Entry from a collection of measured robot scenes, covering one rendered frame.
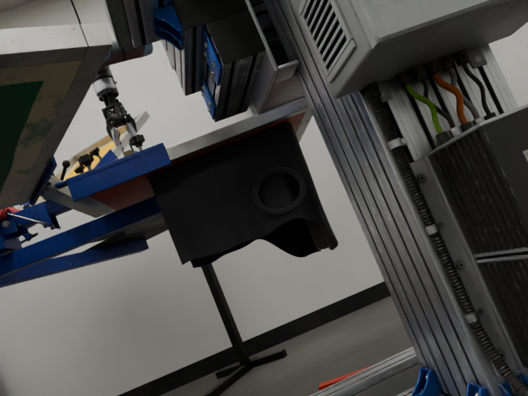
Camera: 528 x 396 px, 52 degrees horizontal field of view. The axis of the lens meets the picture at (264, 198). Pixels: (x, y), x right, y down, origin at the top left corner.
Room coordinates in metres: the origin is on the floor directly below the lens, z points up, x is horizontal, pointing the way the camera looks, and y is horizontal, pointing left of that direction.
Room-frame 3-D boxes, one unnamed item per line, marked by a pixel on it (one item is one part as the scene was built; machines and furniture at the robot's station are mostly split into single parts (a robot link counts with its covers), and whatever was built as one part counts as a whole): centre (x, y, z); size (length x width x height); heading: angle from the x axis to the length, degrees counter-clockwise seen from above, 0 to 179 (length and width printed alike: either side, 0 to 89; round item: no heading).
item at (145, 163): (1.57, 0.36, 0.97); 0.30 x 0.05 x 0.07; 96
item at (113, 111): (1.82, 0.36, 1.26); 0.09 x 0.08 x 0.12; 6
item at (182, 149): (1.87, 0.16, 0.97); 0.79 x 0.58 x 0.04; 96
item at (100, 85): (1.83, 0.36, 1.34); 0.08 x 0.08 x 0.05
